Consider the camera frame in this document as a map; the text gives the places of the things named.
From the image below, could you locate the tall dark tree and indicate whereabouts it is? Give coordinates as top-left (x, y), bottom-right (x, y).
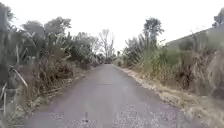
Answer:
top-left (142, 17), bottom-right (165, 49)

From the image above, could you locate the tall dry cane thicket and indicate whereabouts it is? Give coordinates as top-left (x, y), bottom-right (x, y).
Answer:
top-left (0, 2), bottom-right (106, 128)

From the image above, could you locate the dry grass verge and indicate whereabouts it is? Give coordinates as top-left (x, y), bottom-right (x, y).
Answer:
top-left (114, 36), bottom-right (224, 128)

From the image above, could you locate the grey asphalt road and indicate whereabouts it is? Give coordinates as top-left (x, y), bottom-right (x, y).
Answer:
top-left (23, 63), bottom-right (206, 128)

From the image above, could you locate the grassy embankment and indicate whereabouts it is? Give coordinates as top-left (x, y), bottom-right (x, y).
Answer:
top-left (164, 23), bottom-right (224, 68)

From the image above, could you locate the bare pale tree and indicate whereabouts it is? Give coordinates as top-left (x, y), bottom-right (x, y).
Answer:
top-left (98, 28), bottom-right (116, 60)

